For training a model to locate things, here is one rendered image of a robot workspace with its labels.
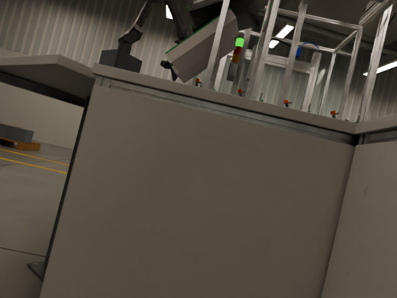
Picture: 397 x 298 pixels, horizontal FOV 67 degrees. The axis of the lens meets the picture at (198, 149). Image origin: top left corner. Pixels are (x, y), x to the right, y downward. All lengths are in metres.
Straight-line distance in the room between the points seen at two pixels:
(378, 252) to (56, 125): 9.87
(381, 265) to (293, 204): 0.26
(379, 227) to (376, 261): 0.06
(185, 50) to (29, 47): 9.89
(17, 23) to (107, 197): 10.55
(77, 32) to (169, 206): 9.94
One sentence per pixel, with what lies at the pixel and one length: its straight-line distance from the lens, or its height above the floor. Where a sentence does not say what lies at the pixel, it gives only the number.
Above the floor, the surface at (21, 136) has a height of 0.26.
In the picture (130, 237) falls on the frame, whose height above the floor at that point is 0.42.
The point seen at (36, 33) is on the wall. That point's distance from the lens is 10.98.
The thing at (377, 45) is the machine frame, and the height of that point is 1.75.
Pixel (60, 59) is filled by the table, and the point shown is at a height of 0.85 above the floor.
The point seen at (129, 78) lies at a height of 0.84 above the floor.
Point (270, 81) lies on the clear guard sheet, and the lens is 3.03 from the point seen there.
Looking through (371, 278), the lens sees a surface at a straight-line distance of 0.70.
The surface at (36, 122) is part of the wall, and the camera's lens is 10.41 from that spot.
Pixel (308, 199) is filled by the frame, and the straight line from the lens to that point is 0.85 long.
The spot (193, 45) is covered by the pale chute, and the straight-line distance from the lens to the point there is 1.14.
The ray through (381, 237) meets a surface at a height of 0.61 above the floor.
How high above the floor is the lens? 0.67
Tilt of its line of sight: 2 degrees up
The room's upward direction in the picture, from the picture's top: 14 degrees clockwise
